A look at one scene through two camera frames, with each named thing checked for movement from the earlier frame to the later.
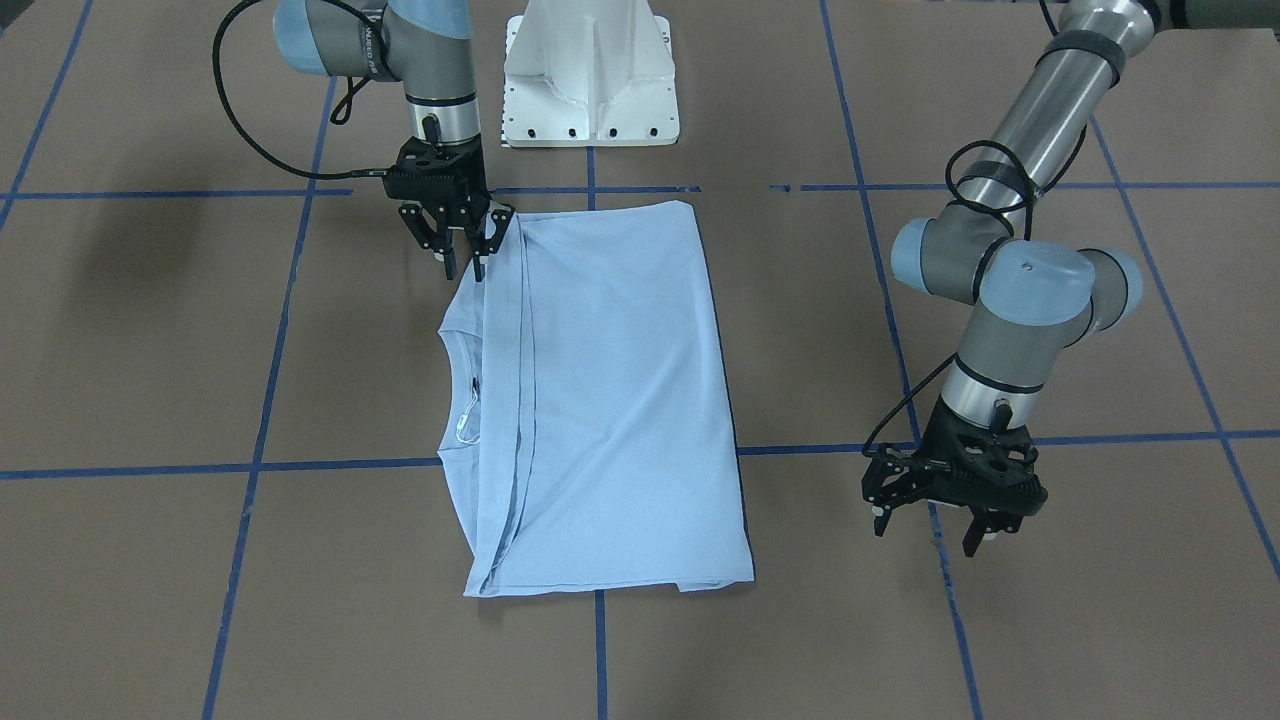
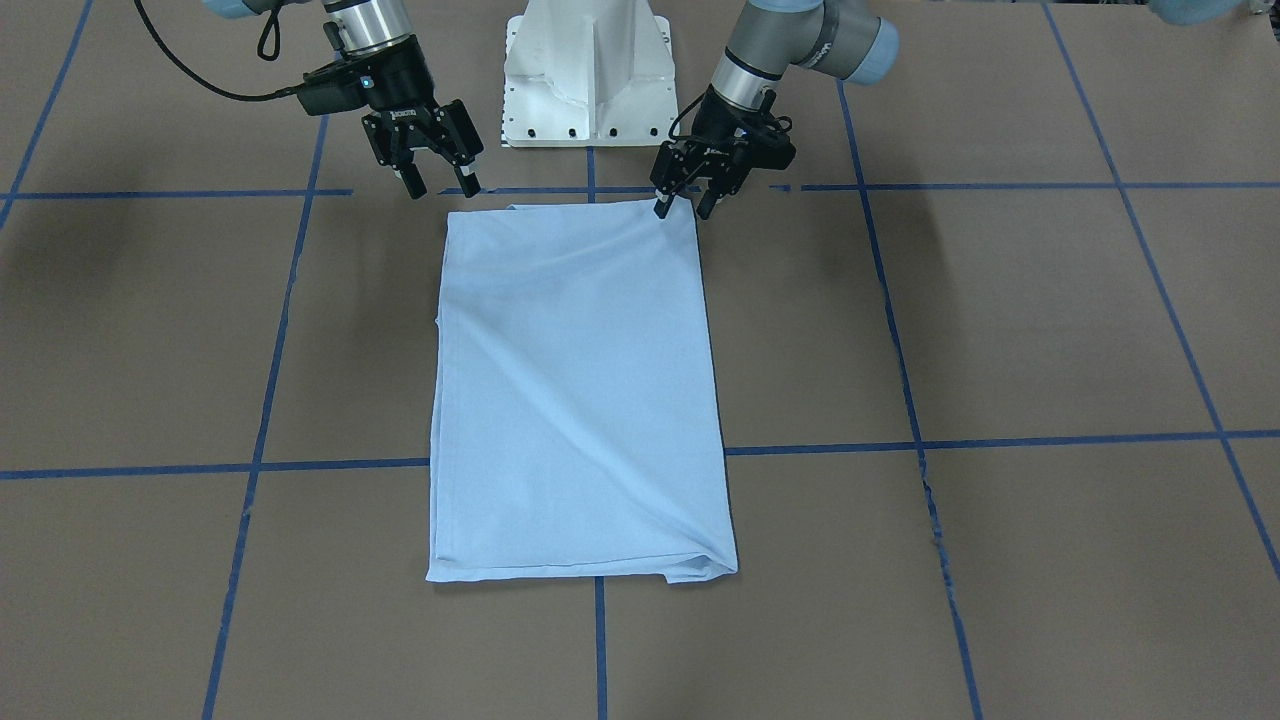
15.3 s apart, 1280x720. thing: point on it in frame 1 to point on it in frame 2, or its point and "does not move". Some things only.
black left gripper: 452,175 to 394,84
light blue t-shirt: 590,443 does not move
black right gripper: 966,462 to 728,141
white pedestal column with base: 589,73 does not move
